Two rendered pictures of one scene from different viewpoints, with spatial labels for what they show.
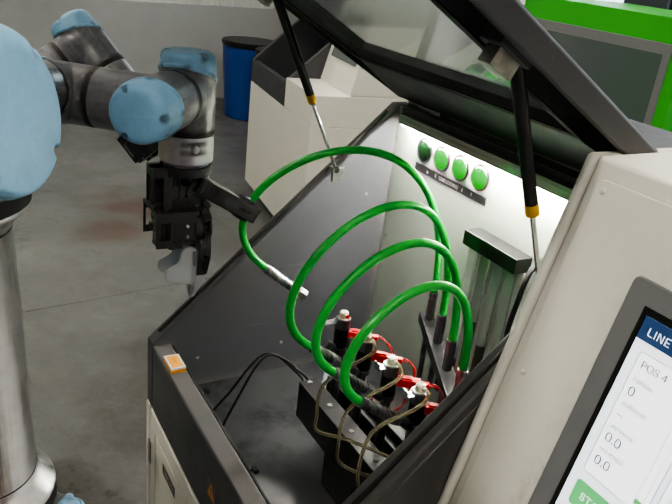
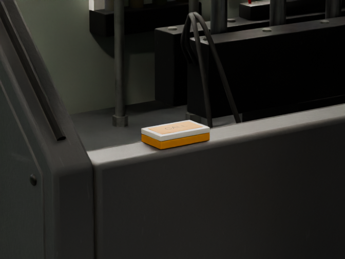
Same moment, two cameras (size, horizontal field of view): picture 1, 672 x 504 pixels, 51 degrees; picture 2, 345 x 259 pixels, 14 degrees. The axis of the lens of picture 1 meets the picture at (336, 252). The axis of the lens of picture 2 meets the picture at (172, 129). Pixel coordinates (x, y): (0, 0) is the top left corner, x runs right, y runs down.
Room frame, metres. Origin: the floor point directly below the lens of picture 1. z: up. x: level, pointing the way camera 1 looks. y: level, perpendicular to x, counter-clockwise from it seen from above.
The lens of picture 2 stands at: (1.24, 1.39, 1.27)
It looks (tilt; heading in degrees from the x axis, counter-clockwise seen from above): 16 degrees down; 268
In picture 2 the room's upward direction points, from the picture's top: straight up
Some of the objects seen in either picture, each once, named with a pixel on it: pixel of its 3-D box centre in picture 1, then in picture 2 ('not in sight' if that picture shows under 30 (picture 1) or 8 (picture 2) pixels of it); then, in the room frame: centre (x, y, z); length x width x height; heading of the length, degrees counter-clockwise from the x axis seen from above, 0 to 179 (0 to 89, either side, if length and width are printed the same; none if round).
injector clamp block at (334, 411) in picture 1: (361, 460); (304, 82); (1.03, -0.09, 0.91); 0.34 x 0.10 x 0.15; 32
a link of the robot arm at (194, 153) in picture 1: (186, 148); not in sight; (0.95, 0.22, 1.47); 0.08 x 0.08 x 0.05
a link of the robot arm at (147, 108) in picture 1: (143, 104); not in sight; (0.86, 0.26, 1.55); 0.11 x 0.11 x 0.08; 82
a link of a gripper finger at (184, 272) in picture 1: (183, 273); not in sight; (0.94, 0.22, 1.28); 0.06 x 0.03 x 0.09; 122
